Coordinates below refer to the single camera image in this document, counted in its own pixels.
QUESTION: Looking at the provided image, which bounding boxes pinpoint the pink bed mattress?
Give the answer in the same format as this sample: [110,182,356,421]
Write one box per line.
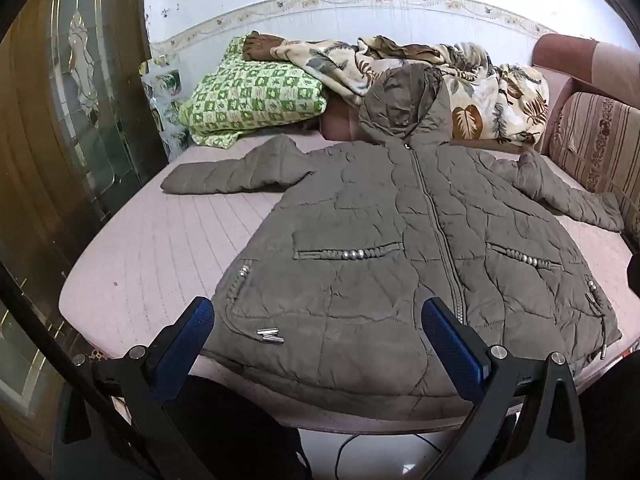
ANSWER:
[59,130,640,436]

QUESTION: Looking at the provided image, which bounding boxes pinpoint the green checkered pillow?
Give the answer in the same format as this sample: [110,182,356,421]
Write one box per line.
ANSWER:
[178,35,328,149]

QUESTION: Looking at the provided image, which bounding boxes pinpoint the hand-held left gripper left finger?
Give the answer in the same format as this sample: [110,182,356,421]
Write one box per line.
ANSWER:
[52,296,216,480]

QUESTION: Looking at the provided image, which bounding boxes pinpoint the dusty pink pillow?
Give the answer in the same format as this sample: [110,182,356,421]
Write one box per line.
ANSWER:
[320,97,363,142]

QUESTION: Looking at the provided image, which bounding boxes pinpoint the thin black floor cable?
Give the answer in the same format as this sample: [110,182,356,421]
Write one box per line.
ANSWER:
[335,432,446,480]

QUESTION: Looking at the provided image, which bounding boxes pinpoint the wooden door with glass panel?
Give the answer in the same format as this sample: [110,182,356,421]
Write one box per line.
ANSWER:
[0,0,168,411]

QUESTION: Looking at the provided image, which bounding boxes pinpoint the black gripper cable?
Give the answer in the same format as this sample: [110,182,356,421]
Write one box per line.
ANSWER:
[0,240,166,480]

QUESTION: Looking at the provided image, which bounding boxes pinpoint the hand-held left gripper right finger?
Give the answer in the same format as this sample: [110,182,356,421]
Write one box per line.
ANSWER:
[421,297,583,480]

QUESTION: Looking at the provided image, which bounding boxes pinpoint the striped beige cushion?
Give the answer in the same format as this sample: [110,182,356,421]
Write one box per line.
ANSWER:
[548,91,640,233]

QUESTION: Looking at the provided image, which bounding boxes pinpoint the green printed plastic bag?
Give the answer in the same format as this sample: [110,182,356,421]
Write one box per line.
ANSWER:
[140,55,191,161]

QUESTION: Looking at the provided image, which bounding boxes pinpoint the brown cloth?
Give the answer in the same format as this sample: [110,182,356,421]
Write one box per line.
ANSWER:
[243,31,286,63]

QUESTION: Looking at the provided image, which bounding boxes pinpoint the pink padded headboard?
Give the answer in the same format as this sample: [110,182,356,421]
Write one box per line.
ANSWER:
[531,33,640,153]

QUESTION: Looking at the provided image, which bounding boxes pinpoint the leaf printed blanket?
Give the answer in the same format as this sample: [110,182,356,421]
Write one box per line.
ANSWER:
[270,35,551,147]

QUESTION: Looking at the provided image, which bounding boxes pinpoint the grey-brown quilted hooded jacket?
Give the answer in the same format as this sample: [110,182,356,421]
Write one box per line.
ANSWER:
[161,64,625,421]

